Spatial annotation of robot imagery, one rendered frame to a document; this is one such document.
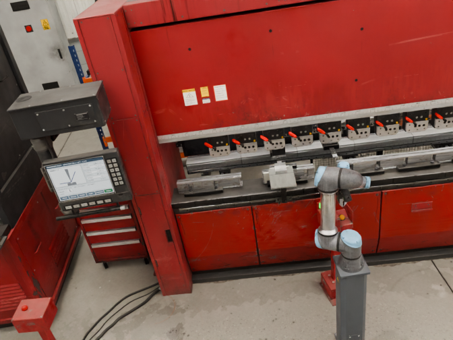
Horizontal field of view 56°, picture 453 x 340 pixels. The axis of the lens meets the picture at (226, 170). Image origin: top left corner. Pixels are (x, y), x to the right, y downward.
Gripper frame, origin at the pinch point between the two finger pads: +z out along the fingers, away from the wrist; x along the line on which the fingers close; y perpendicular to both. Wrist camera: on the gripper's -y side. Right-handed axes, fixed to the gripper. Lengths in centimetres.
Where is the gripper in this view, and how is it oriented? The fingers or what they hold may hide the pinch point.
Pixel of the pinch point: (343, 206)
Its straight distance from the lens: 309.4
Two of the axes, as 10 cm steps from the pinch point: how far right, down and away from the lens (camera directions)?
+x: -9.6, 2.4, -1.1
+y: -2.3, -5.6, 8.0
